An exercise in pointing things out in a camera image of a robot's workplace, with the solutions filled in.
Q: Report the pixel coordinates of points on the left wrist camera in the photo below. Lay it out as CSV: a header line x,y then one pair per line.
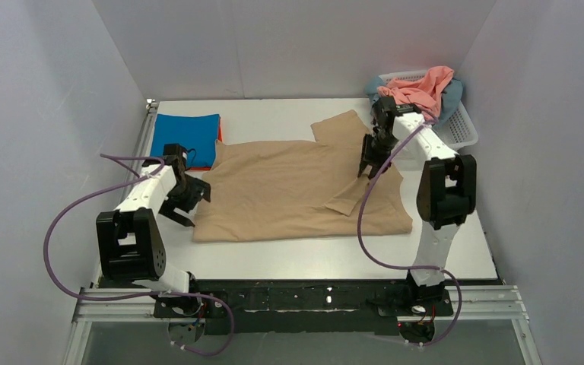
x,y
176,155

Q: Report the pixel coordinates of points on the aluminium frame rail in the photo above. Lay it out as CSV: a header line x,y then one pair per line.
x,y
489,324

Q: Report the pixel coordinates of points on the folded orange t shirt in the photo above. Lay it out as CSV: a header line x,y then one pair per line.
x,y
218,143

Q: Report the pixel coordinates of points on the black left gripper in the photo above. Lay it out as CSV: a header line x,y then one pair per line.
x,y
186,199

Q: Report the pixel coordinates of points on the white plastic basket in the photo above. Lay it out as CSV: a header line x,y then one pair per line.
x,y
458,131

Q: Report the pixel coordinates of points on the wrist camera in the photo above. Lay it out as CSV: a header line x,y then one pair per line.
x,y
387,106
176,155

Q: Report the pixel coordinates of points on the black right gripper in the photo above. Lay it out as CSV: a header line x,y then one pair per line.
x,y
372,150

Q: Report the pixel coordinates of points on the folded blue t shirt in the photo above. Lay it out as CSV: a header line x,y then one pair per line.
x,y
197,134

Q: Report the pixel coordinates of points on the pink t shirt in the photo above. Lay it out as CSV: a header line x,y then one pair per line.
x,y
434,90

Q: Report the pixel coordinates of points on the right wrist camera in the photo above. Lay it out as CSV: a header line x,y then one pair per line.
x,y
387,106

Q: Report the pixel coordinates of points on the grey blue t shirt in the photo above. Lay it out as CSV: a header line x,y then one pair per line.
x,y
435,94

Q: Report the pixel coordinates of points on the beige t shirt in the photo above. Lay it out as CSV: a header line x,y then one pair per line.
x,y
283,190

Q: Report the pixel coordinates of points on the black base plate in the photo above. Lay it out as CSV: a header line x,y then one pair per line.
x,y
320,306

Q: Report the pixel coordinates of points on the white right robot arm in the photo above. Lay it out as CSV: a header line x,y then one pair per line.
x,y
446,192

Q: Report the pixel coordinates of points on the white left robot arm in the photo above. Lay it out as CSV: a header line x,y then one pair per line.
x,y
130,244

